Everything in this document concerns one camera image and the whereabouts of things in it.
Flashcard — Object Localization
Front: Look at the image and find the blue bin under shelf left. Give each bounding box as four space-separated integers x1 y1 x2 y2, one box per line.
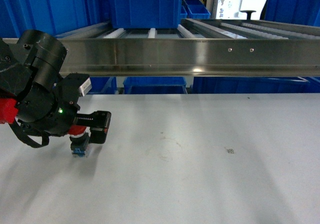
88 76 117 95

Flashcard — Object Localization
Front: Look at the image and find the large blue bin left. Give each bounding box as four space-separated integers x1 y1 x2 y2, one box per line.
0 0 109 38

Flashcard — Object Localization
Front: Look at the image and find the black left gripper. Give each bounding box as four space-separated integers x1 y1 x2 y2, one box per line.
17 73 112 144

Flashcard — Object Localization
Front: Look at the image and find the blue bin under shelf middle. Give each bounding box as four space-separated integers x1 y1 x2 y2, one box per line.
123 76 187 95

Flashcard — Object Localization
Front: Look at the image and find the blue bin on conveyor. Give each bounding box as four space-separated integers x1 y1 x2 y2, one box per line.
107 0 182 29

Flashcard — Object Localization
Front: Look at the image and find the small blue bin background right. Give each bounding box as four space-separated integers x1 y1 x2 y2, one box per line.
182 0 211 20

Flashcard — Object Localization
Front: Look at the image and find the red mushroom push button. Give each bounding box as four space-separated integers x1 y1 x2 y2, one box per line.
68 124 91 158

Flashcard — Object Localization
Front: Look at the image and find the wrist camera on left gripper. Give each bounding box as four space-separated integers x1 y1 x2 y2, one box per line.
78 77 92 97

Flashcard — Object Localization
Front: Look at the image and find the blue bin far right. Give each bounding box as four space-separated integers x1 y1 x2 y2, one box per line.
264 0 320 27

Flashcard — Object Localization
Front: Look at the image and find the blue bin under shelf right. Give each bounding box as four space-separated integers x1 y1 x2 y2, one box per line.
190 76 320 94

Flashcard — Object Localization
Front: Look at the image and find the steel roller conveyor shelf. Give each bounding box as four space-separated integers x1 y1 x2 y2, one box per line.
0 18 320 78

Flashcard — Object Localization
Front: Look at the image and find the blue bin under shelf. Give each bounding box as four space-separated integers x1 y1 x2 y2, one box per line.
190 76 320 94
123 76 187 95
88 76 117 95

